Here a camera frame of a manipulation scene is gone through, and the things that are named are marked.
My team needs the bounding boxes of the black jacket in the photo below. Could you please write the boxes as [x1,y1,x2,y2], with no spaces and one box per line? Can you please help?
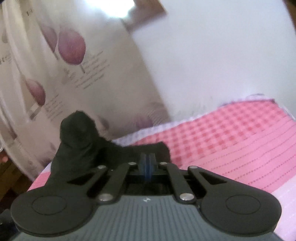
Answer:
[46,111,171,187]

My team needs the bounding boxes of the person's left hand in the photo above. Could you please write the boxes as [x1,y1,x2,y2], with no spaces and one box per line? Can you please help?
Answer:
[0,155,9,163]

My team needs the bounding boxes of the pink purple checked bedsheet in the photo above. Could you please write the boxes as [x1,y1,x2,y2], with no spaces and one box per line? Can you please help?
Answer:
[27,93,296,241]

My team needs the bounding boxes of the floral beige curtain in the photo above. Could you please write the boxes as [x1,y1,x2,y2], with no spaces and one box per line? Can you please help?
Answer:
[1,1,170,180]

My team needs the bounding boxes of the brown wooden window frame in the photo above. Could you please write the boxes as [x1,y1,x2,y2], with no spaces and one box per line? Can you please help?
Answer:
[121,0,166,32]

